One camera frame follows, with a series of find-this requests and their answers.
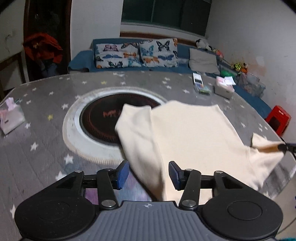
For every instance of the right butterfly pillow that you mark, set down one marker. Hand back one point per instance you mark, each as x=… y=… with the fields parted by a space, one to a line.
x=159 y=53

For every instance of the red plastic stool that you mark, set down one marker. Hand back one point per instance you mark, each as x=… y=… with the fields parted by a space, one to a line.
x=278 y=119

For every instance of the black round induction cooktop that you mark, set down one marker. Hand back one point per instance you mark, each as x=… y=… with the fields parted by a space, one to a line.
x=99 y=117

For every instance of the blue sectional sofa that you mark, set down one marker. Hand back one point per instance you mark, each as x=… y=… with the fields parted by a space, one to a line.
x=84 y=60

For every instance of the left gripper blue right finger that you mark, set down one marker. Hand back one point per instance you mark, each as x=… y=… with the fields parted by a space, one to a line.
x=188 y=181

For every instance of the white phone on table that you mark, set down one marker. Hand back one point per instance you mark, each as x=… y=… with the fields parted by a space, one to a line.
x=197 y=79

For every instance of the cream sweatshirt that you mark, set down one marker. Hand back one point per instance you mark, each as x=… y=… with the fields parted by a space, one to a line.
x=195 y=137

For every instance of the grey plain cushion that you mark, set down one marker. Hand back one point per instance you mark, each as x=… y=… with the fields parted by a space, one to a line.
x=204 y=62

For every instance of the butterfly pillow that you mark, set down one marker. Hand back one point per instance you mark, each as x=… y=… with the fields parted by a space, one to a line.
x=117 y=55
x=159 y=53

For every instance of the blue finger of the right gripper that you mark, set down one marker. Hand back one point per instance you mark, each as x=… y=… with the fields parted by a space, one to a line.
x=288 y=147

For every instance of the colourful toy pile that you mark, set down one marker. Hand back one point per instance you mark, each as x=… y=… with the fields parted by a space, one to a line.
x=240 y=67

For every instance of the left butterfly pillow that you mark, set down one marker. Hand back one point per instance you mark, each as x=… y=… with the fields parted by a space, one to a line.
x=117 y=55

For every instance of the white tissue box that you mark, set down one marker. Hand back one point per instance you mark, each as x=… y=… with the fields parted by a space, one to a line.
x=222 y=89

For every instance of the plush toy on sofa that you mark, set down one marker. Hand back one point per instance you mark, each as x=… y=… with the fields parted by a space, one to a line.
x=201 y=44

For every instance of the dark wooden doorway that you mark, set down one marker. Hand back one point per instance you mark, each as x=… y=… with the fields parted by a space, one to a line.
x=53 y=18

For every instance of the green ball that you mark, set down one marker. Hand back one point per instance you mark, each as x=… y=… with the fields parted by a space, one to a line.
x=226 y=73

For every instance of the red garment on chair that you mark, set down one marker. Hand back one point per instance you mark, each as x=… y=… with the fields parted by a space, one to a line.
x=43 y=47

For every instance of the dark window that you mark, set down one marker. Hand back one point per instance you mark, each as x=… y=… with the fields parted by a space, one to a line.
x=189 y=15

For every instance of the pink tissue pack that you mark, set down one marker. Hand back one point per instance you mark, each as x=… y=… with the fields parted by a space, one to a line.
x=12 y=116

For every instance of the clear plastic storage box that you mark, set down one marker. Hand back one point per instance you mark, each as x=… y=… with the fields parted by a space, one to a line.
x=251 y=84

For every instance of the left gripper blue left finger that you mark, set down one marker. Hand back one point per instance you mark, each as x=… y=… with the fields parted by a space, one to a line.
x=108 y=180

